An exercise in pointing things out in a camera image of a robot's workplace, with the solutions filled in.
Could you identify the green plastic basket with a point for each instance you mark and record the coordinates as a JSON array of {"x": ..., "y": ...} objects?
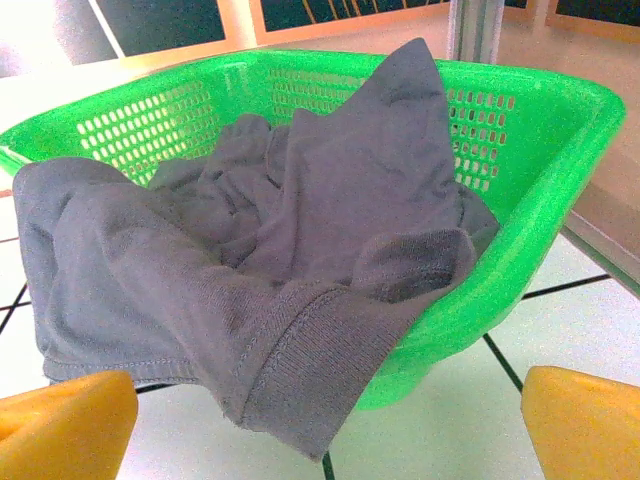
[{"x": 525, "y": 200}]

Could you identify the aluminium frame post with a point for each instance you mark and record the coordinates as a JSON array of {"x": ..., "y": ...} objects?
[{"x": 475, "y": 30}]

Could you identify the grey t-shirt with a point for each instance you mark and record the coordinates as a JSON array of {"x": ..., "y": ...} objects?
[{"x": 325, "y": 200}]

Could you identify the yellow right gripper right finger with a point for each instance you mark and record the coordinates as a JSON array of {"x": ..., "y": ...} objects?
[{"x": 590, "y": 430}]

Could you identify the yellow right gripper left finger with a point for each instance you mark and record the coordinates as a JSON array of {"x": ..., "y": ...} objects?
[{"x": 65, "y": 430}]

